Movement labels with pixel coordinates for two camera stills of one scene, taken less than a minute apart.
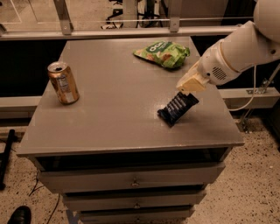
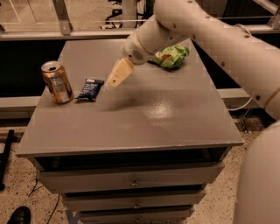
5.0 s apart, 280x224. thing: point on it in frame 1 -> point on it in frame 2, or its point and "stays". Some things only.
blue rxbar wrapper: [178, 108] -> [90, 89]
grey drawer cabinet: [112, 132] stays
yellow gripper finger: [194, 70] -> [122, 70]
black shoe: [21, 215] stays
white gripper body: [212, 66] -> [136, 49]
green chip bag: [167, 53] stays
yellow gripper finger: [192, 85] -> [122, 70]
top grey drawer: [66, 181] stays
